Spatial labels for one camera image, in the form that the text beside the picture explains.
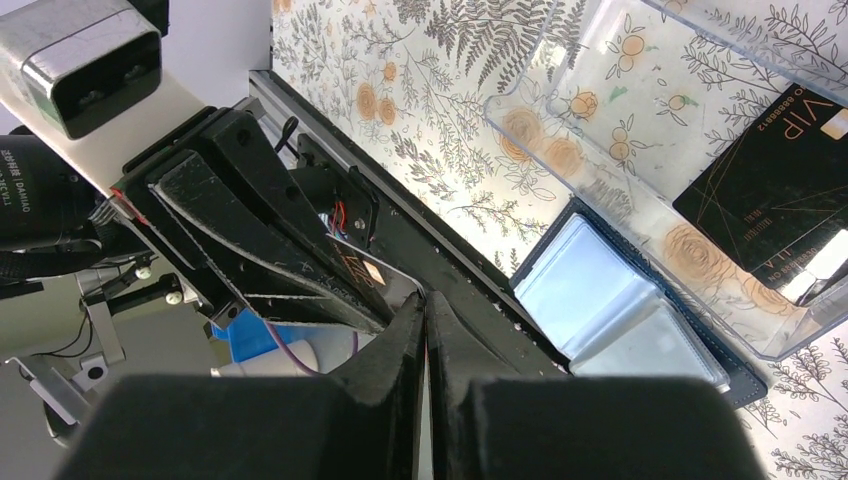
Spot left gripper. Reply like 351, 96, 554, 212
111, 107, 388, 334

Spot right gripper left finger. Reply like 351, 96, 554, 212
57, 293, 425, 479

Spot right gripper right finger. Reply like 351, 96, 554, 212
425, 291, 765, 479

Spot blue leather card holder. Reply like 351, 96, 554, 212
510, 199, 768, 408

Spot clear plastic card box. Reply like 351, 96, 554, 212
485, 1, 847, 360

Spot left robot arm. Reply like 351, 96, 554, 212
1, 107, 392, 333

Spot blue plastic bin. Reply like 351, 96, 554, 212
211, 311, 278, 363

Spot floral tablecloth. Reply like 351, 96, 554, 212
271, 1, 847, 479

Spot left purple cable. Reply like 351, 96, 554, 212
264, 322, 319, 372

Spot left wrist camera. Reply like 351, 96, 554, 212
1, 0, 206, 194

